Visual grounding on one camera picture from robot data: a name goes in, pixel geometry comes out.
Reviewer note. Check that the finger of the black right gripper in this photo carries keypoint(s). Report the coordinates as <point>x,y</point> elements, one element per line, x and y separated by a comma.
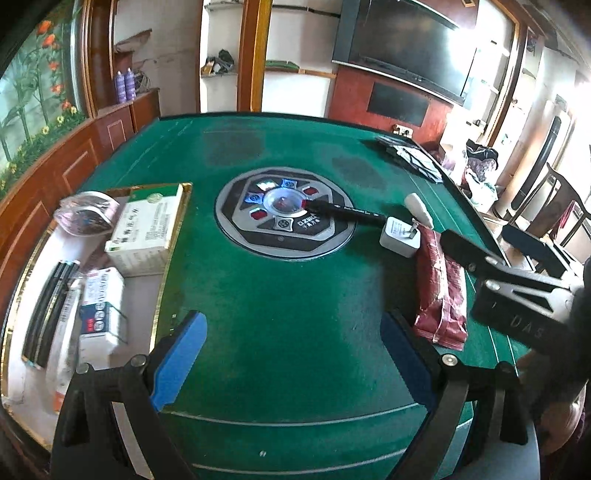
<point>471,256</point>

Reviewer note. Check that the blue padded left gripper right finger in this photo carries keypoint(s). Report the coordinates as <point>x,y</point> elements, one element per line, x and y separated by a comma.
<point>415,358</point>

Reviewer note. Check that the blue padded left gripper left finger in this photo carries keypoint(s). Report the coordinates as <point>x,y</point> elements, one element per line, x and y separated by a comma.
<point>171,360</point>

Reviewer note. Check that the white usb charger plug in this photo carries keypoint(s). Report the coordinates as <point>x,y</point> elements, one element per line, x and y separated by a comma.
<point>400,237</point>

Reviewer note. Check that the black marker with red cap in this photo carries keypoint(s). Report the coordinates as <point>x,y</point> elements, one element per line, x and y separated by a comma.
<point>344,213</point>

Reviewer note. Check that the person's right hand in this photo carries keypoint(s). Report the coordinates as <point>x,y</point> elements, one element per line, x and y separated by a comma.
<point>555,392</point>

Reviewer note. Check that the red foil packet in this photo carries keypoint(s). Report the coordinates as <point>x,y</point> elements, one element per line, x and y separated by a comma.
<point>442,314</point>

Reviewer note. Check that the white oval plastic piece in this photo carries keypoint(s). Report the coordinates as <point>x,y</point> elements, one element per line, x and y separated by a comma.
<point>419,210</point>

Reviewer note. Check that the blue white medicine box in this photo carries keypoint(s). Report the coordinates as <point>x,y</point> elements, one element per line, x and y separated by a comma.
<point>103,324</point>

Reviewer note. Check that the dark wooden chair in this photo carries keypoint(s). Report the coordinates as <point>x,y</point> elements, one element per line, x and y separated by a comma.
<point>562,202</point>

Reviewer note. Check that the white tray with gold rim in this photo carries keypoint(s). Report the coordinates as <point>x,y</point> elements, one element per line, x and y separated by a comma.
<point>24,394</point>

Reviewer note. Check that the green white medicine box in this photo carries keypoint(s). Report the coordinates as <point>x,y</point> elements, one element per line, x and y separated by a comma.
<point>141,240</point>

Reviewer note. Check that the black marker beige end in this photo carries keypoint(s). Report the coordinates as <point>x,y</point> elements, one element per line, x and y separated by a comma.
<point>54,311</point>

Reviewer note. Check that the black marker teal end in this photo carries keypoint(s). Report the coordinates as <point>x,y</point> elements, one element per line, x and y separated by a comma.
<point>44,315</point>

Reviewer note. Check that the black marker orange end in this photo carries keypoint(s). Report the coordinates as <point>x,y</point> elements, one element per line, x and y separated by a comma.
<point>41,301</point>

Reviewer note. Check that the clear case with pattern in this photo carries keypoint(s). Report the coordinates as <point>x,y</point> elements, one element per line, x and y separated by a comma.
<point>87,214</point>

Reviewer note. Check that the mahjong table control panel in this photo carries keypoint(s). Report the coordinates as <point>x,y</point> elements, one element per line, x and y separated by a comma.
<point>263,211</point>

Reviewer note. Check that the black flat screen television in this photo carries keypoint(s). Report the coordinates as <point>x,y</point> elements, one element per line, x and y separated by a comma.
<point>408,41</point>

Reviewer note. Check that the left purple spray bottle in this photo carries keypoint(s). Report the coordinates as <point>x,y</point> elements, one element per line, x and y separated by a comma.
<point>120,89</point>

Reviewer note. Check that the purple spray bottle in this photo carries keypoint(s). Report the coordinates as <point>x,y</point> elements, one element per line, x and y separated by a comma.
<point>129,82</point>
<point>120,89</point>

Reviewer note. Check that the right purple spray bottle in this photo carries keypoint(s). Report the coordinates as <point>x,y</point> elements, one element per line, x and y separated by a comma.
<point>129,82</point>

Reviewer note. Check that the flower garden wall mural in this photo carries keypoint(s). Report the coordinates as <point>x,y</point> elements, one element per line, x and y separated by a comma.
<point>40,97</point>

